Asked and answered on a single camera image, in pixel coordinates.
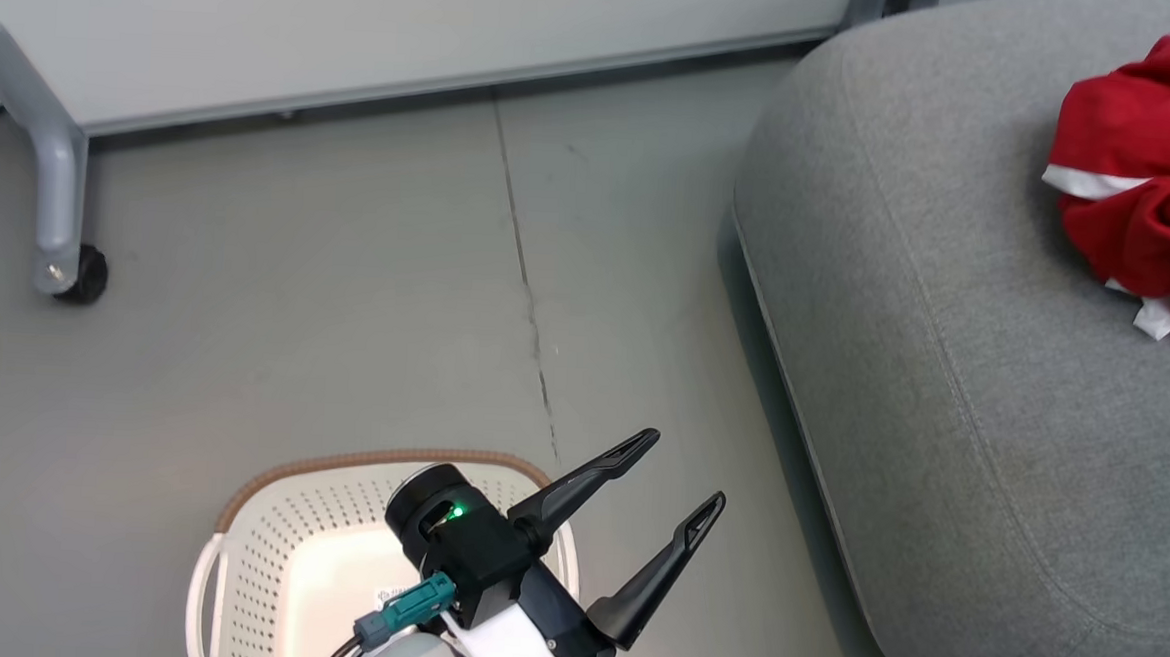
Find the red and white cloth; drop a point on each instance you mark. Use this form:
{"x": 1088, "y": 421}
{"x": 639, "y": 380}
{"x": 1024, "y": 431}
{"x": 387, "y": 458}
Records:
{"x": 1145, "y": 148}

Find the black caster wheel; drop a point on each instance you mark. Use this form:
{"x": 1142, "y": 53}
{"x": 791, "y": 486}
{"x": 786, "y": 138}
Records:
{"x": 87, "y": 277}

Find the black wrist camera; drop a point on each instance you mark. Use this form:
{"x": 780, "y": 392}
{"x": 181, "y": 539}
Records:
{"x": 440, "y": 521}

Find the grey partition bottom rail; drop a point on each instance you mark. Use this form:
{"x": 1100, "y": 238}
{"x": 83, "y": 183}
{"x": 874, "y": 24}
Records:
{"x": 458, "y": 77}

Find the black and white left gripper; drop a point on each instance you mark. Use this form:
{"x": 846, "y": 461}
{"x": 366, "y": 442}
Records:
{"x": 550, "y": 622}

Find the white perforated laundry basket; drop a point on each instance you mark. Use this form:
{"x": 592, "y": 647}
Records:
{"x": 302, "y": 574}

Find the grey fabric sofa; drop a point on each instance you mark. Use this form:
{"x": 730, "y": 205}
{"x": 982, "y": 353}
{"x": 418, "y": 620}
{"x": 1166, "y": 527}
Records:
{"x": 992, "y": 390}

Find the grey metal stand leg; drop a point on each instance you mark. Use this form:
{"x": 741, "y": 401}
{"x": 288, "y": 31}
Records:
{"x": 49, "y": 140}

